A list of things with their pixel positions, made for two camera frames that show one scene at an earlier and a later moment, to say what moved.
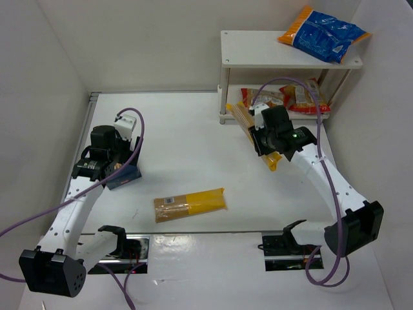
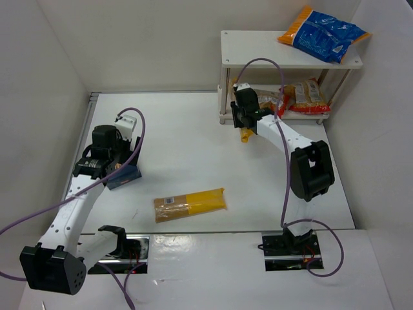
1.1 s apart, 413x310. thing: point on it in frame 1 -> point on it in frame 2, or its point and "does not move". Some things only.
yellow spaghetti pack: (239, 110) -> (246, 132)
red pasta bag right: (299, 100) does not move
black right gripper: (255, 141) -> (242, 117)
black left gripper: (134, 155) does not move
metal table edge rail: (93, 96) does not move
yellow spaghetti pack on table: (182, 206) does not move
